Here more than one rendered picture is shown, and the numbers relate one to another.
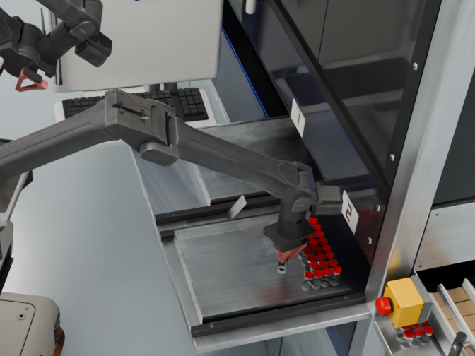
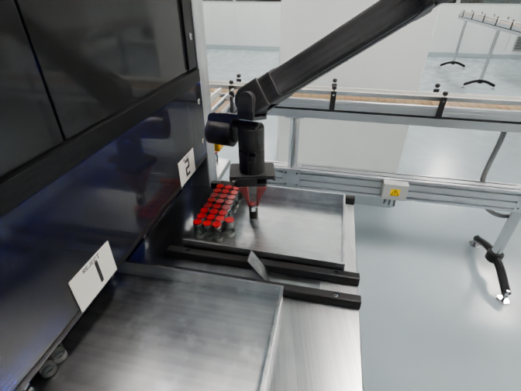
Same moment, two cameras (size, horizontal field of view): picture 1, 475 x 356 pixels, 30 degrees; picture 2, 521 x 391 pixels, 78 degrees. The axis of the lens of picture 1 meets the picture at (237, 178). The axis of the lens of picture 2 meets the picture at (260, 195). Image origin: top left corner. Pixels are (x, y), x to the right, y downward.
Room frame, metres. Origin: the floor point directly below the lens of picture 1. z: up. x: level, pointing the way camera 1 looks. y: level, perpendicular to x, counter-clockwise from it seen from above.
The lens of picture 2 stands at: (1.89, 0.24, 1.37)
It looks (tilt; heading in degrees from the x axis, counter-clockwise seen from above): 33 degrees down; 213
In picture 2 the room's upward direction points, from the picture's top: straight up
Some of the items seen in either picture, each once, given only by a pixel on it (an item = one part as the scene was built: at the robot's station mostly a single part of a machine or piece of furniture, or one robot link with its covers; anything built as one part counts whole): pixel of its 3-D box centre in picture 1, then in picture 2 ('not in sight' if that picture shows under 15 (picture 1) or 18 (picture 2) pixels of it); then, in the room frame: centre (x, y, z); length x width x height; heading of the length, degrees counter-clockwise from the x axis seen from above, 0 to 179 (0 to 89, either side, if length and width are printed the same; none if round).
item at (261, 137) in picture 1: (259, 159); (166, 337); (1.71, -0.05, 0.90); 0.34 x 0.26 x 0.04; 111
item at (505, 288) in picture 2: not in sight; (491, 261); (0.07, 0.62, 0.07); 0.50 x 0.08 x 0.14; 21
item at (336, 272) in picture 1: (323, 251); (210, 209); (1.40, -0.22, 0.90); 0.18 x 0.02 x 0.05; 20
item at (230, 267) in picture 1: (259, 263); (271, 220); (1.35, -0.07, 0.90); 0.34 x 0.26 x 0.04; 110
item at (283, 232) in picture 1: (290, 223); (251, 162); (1.35, -0.13, 1.04); 0.10 x 0.07 x 0.07; 125
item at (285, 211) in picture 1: (297, 203); (248, 136); (1.35, -0.13, 1.10); 0.07 x 0.06 x 0.07; 101
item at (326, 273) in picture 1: (314, 252); (219, 210); (1.39, -0.19, 0.90); 0.18 x 0.02 x 0.05; 20
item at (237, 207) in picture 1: (216, 212); (284, 271); (1.49, 0.04, 0.91); 0.14 x 0.03 x 0.06; 111
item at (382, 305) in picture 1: (385, 306); not in sight; (1.18, -0.33, 0.99); 0.04 x 0.04 x 0.04; 21
